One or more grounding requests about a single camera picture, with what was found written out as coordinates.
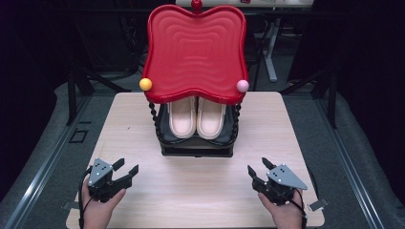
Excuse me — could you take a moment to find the person's right hand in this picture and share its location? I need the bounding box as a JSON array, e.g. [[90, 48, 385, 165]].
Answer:
[[257, 189, 305, 229]]

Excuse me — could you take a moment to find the cream white slipper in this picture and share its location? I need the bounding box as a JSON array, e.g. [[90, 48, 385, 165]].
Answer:
[[166, 95, 197, 139], [196, 96, 227, 140]]

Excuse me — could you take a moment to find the person's left hand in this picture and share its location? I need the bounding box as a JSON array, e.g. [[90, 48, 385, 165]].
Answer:
[[80, 179, 127, 229]]

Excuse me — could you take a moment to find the white desk leg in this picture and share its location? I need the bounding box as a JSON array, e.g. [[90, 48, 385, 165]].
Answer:
[[261, 17, 279, 84]]

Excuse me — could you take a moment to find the grey table edge clip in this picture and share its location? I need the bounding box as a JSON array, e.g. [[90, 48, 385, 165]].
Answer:
[[61, 200, 79, 211], [308, 198, 330, 213]]

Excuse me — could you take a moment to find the aluminium floor rail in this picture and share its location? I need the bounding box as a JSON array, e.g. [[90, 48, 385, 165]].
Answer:
[[0, 94, 94, 229], [314, 94, 388, 229]]

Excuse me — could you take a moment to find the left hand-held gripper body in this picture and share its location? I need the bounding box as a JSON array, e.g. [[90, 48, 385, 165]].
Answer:
[[86, 157, 133, 203]]

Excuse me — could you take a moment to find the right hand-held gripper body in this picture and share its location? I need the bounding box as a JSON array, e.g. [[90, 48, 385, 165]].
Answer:
[[251, 163, 309, 206]]

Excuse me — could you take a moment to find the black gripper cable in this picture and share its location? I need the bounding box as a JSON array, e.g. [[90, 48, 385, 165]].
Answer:
[[286, 187, 309, 229], [77, 166, 96, 229]]

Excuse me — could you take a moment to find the black floor socket frame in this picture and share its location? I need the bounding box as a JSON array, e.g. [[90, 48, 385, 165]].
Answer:
[[68, 128, 90, 144]]

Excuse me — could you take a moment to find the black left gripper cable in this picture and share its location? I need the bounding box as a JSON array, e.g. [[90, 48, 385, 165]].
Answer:
[[77, 166, 96, 229]]

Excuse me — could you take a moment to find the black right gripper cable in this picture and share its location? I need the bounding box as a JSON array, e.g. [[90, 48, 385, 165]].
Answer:
[[286, 187, 309, 229]]

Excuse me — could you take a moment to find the black metal stand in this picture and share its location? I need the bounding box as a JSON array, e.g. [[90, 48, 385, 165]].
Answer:
[[65, 68, 132, 127], [280, 68, 338, 130]]

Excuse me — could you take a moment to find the two-tier shoe rack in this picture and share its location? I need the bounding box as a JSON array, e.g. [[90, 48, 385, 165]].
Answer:
[[139, 0, 250, 158]]

